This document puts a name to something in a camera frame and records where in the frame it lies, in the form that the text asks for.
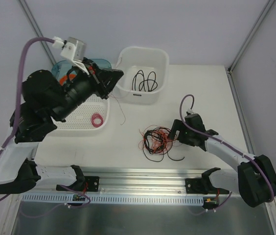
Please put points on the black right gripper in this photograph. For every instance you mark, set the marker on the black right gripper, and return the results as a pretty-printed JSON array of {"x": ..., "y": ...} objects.
[{"x": 177, "y": 132}]

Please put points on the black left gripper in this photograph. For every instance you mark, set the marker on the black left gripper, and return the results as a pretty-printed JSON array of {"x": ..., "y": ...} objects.
[{"x": 98, "y": 81}]

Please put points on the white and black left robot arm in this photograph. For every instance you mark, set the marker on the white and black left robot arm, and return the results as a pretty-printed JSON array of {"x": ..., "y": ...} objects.
[{"x": 47, "y": 102}]

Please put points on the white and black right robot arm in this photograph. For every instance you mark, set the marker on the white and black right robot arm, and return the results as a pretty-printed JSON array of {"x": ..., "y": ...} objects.
[{"x": 253, "y": 177}]

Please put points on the white perforated plastic basket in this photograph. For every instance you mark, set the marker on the white perforated plastic basket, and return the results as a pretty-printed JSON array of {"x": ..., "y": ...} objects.
[{"x": 87, "y": 120}]

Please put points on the white deep plastic tub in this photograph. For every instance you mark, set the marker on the white deep plastic tub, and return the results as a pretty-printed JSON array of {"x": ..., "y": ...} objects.
[{"x": 145, "y": 74}]

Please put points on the teal transparent plastic bin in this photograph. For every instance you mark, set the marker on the teal transparent plastic bin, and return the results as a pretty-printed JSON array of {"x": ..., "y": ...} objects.
[{"x": 61, "y": 68}]

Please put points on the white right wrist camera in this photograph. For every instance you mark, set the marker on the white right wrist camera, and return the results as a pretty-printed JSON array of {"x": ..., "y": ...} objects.
[{"x": 190, "y": 112}]

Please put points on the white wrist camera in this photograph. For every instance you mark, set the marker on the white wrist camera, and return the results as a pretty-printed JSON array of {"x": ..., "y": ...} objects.
[
  {"x": 190, "y": 112},
  {"x": 72, "y": 50}
]

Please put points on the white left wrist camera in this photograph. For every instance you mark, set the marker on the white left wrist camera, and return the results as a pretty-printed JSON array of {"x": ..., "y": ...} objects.
[{"x": 72, "y": 50}]

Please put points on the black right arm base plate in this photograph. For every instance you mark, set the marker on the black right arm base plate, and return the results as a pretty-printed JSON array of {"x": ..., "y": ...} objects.
[{"x": 196, "y": 186}]

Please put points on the white slotted cable duct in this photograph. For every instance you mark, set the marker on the white slotted cable duct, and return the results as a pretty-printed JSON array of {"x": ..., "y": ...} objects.
[{"x": 115, "y": 199}]

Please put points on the aluminium mounting rail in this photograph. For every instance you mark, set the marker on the aluminium mounting rail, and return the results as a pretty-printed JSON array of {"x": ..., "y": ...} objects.
[{"x": 142, "y": 181}]

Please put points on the right aluminium frame post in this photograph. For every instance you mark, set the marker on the right aluminium frame post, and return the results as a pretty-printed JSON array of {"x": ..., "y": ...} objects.
[{"x": 251, "y": 34}]

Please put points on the aluminium frame post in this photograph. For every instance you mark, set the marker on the aluminium frame post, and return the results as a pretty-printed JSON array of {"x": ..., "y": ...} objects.
[
  {"x": 251, "y": 34},
  {"x": 36, "y": 29}
]

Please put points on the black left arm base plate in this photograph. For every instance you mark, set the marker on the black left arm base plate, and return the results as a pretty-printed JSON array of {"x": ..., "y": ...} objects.
[{"x": 91, "y": 182}]

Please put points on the left aluminium frame post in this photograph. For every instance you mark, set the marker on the left aluminium frame post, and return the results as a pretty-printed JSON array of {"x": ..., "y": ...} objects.
[{"x": 36, "y": 29}]

